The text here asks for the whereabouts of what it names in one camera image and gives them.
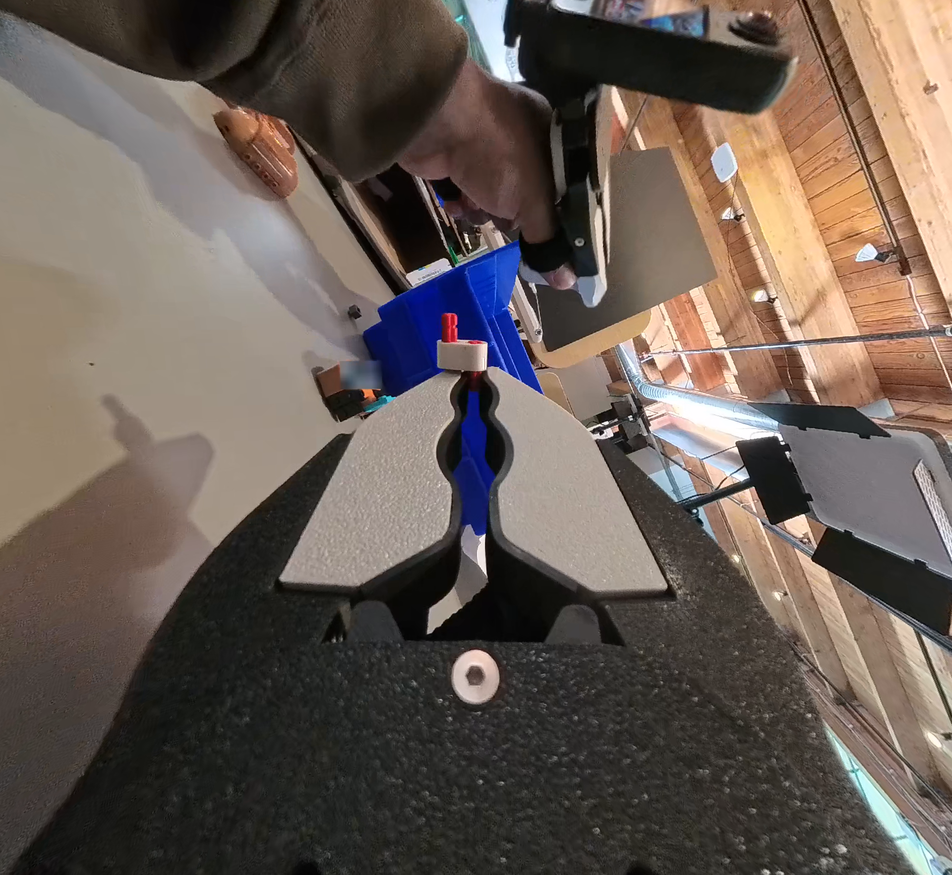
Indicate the blue orange toy brick assembly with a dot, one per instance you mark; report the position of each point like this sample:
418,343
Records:
354,406

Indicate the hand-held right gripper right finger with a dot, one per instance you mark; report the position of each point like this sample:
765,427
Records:
580,511

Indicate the person's left hand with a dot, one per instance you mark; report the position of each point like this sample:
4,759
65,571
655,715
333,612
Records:
499,146

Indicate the black panel with wooden edge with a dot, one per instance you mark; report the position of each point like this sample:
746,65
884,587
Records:
655,250

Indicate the studio light with black flaps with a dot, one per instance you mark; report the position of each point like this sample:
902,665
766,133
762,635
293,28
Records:
863,503

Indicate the silver ventilation duct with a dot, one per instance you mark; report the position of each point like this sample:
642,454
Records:
699,399

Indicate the toy axle with orange ends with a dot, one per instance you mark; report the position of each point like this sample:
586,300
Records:
461,347

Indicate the blue plastic bin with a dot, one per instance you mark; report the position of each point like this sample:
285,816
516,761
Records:
461,310

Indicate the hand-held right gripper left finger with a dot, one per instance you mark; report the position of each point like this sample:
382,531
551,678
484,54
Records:
372,511

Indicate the brown toy brick model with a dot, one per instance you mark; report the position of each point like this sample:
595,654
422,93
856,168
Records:
261,146

